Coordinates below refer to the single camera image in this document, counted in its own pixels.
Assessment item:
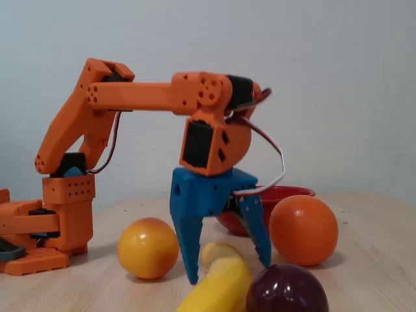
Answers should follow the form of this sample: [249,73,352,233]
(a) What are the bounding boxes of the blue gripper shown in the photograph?
[169,167,272,286]

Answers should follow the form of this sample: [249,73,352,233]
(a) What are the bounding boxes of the dark purple toy plum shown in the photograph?
[245,263,330,312]

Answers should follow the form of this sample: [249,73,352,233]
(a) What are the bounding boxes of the red speckled bowl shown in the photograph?
[216,185,317,237]

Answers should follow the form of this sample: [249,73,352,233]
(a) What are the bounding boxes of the yellow toy banana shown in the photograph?
[175,242,254,312]

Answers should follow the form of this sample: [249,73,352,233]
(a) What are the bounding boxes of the dark grey table clamp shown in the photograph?
[0,237,27,263]

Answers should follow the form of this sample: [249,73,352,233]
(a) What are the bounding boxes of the yellow red toy peach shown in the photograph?
[116,216,180,280]

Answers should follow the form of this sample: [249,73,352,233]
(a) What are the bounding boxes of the orange toy fruit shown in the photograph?
[268,194,339,267]

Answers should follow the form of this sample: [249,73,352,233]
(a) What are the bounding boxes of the white red black gripper cable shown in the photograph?
[224,86,287,198]

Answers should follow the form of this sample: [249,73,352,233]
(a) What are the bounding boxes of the white red black shoulder cable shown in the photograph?
[84,110,123,175]

